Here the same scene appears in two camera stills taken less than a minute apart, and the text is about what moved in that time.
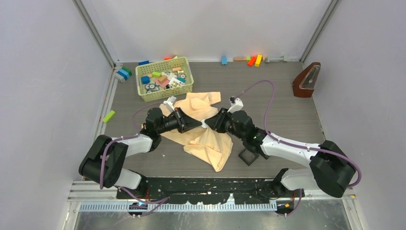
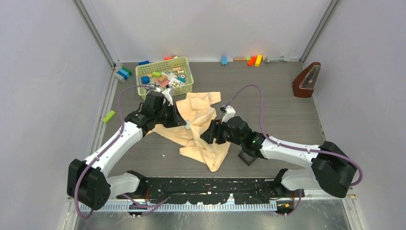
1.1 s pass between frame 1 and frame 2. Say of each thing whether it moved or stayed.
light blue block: stayed
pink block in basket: stayed
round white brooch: moved
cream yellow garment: stayed
